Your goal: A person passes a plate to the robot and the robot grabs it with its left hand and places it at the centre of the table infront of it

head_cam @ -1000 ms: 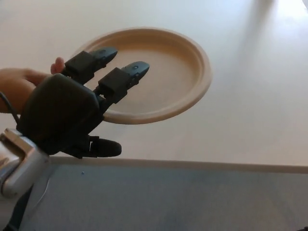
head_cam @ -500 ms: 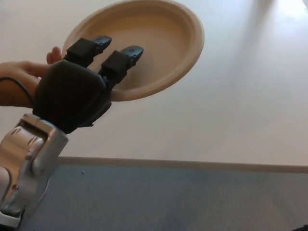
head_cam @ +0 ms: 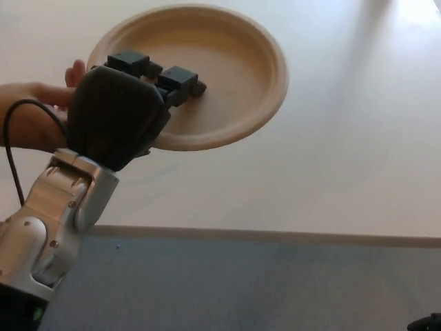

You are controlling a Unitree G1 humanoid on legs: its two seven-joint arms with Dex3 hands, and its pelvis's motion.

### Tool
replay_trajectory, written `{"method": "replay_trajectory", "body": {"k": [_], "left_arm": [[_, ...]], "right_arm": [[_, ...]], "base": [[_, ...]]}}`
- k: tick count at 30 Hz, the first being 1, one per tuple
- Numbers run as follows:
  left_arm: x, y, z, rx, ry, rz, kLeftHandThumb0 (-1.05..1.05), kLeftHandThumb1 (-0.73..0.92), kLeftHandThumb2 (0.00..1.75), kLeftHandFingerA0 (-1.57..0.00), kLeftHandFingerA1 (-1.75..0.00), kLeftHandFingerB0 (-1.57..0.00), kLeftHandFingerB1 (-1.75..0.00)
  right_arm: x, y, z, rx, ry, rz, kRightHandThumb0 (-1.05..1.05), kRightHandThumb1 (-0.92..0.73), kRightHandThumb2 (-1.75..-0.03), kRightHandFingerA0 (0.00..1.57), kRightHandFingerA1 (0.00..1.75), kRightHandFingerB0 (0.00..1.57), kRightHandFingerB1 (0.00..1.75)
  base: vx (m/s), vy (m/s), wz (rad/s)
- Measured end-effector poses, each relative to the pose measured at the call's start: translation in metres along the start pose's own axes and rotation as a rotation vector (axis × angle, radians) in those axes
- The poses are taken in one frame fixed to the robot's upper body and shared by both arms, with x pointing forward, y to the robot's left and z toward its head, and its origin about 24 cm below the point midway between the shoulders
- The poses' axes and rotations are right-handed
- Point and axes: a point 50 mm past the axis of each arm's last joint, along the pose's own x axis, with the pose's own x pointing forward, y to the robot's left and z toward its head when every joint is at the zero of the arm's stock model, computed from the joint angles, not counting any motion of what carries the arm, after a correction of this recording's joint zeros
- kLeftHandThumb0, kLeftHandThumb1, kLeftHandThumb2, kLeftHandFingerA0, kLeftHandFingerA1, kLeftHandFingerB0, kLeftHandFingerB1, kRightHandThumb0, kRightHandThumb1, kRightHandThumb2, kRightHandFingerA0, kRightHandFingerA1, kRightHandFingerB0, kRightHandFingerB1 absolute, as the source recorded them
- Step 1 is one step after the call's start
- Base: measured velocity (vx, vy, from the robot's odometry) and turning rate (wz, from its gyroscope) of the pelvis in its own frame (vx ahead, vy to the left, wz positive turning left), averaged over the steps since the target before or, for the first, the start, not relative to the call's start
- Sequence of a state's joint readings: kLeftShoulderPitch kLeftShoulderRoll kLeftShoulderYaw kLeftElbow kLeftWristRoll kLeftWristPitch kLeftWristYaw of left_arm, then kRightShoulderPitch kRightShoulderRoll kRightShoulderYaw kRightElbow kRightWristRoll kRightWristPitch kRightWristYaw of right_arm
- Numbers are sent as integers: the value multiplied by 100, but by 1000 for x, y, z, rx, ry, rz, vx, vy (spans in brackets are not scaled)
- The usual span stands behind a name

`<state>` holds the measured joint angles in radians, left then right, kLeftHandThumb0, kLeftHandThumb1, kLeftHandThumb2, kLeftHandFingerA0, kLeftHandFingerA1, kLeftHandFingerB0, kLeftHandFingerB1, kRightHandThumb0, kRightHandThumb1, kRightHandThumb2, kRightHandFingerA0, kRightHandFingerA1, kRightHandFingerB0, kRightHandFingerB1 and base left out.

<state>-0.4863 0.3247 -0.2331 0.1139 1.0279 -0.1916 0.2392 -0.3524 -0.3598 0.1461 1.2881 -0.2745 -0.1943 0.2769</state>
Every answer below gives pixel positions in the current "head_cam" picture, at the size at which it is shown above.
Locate person's bare hand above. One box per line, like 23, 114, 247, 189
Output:
0, 59, 86, 152

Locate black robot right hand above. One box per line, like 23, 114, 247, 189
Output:
407, 313, 441, 331

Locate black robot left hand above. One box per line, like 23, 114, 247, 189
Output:
67, 50, 209, 172

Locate beige round paper plate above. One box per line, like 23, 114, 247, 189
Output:
85, 3, 289, 152

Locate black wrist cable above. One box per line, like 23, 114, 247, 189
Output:
2, 99, 72, 207

